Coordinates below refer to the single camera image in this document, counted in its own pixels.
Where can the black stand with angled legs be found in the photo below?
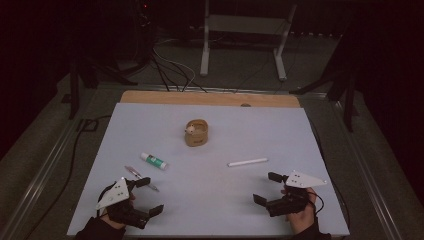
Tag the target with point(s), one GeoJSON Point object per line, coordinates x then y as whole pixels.
{"type": "Point", "coordinates": [349, 106]}
{"type": "Point", "coordinates": [74, 96]}

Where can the aluminium floor rail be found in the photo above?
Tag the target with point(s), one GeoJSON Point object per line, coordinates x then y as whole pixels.
{"type": "Point", "coordinates": [40, 180]}
{"type": "Point", "coordinates": [373, 190]}

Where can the person's left hand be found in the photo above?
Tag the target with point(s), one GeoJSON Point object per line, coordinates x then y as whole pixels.
{"type": "Point", "coordinates": [111, 220]}

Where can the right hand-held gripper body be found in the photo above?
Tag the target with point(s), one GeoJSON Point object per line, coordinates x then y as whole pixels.
{"type": "Point", "coordinates": [290, 203]}

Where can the person's right hand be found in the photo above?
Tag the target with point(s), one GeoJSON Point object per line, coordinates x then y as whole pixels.
{"type": "Point", "coordinates": [301, 222]}

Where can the white metal stand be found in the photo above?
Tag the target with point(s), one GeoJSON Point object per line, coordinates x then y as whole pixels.
{"type": "Point", "coordinates": [246, 25]}

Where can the white table sheet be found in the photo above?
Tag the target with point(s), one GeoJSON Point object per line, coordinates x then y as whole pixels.
{"type": "Point", "coordinates": [206, 196]}

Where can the white pen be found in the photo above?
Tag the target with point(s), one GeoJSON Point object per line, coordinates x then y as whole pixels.
{"type": "Point", "coordinates": [248, 162]}

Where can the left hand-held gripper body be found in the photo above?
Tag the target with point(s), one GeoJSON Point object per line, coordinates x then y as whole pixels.
{"type": "Point", "coordinates": [115, 195]}

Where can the green and white glue stick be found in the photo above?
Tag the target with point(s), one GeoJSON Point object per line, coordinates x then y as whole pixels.
{"type": "Point", "coordinates": [155, 161]}

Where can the tan wooden pen holder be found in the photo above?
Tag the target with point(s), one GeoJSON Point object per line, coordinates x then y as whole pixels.
{"type": "Point", "coordinates": [197, 136]}

